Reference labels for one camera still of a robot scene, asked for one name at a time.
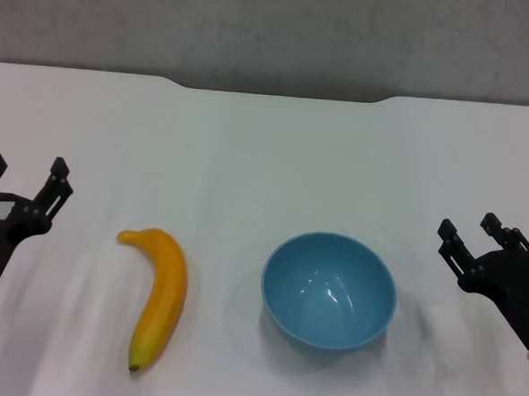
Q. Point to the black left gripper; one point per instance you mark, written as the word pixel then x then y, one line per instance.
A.
pixel 2 231

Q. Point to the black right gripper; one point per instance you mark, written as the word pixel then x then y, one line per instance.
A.
pixel 506 280

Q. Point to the blue bowl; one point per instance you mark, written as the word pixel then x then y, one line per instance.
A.
pixel 330 296

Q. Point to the yellow banana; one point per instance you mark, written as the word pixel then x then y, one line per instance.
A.
pixel 164 290

